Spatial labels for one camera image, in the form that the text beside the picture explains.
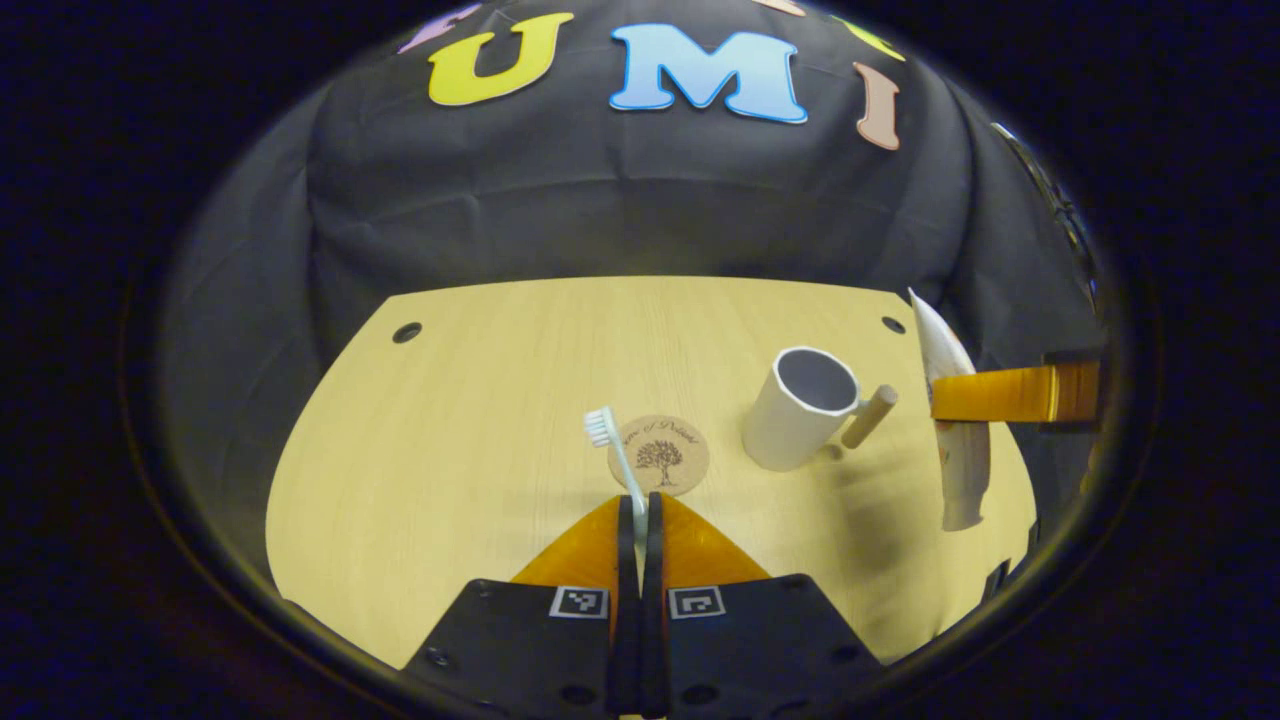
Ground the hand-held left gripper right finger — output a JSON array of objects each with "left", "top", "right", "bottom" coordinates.
[{"left": 641, "top": 491, "right": 887, "bottom": 719}]

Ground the white toothpaste tube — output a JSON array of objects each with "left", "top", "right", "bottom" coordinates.
[{"left": 907, "top": 287, "right": 992, "bottom": 533}]

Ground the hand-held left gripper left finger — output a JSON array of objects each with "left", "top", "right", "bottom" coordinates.
[{"left": 400, "top": 494, "right": 642, "bottom": 719}]

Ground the round cork coaster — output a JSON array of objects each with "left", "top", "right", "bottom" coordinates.
[{"left": 608, "top": 414, "right": 712, "bottom": 498}]

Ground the wooden desktop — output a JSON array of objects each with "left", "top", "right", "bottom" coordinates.
[{"left": 265, "top": 276, "right": 1039, "bottom": 671}]

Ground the white cup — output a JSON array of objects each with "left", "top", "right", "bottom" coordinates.
[{"left": 742, "top": 346, "right": 900, "bottom": 473}]

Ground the black backdrop cloth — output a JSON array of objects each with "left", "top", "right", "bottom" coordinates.
[{"left": 165, "top": 0, "right": 1106, "bottom": 561}]

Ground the white toothbrush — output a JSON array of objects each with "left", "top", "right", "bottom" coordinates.
[{"left": 584, "top": 406, "right": 649, "bottom": 561}]

